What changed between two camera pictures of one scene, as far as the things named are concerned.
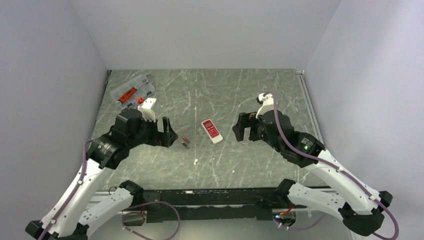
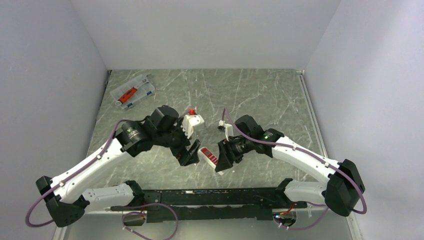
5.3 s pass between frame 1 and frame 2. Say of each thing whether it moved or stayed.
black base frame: stayed
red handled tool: stayed
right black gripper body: moved
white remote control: moved
